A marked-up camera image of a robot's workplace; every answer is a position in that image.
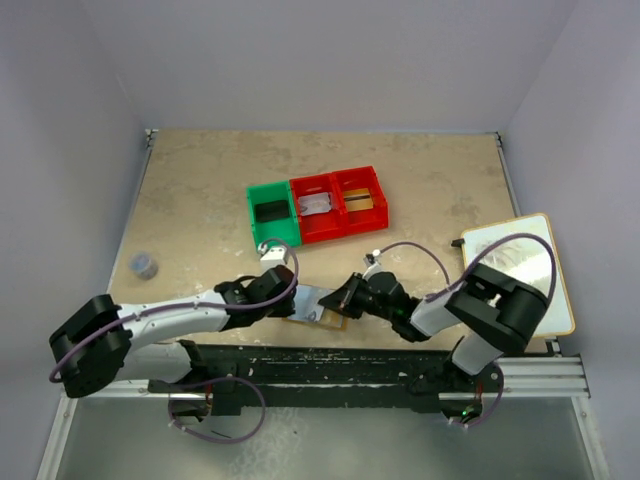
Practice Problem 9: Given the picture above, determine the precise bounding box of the silver card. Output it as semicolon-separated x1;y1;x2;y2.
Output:
297;192;333;216
287;285;333;323

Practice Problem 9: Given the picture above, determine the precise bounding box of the green plastic bin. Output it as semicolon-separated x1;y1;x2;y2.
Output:
246;181;302;248

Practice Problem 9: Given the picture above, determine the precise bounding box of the red bin with silver card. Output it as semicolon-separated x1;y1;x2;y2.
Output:
290;173;346;244

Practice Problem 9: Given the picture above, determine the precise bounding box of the red bin with gold card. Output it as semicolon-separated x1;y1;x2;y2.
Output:
331;166;389;236

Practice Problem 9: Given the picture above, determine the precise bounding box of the white board with wooden frame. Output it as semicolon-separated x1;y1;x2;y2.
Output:
461;213;575;338

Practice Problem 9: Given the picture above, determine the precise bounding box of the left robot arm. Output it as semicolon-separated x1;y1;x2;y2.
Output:
49;265;298;398

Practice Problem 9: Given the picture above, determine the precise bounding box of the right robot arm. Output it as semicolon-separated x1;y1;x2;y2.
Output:
318;264;549;376

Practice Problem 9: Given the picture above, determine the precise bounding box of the gold card with black stripe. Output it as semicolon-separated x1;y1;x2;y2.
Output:
343;188;374;212

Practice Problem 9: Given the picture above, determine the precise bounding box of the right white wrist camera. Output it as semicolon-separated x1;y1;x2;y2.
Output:
363;249;383;280

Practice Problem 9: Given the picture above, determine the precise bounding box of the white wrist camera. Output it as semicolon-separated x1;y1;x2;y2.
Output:
258;242;290;272
363;249;383;280

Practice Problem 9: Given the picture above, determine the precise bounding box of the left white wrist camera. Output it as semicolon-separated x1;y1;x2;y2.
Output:
258;242;290;272

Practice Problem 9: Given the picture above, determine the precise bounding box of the aluminium frame rail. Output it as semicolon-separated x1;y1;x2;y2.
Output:
88;355;588;400

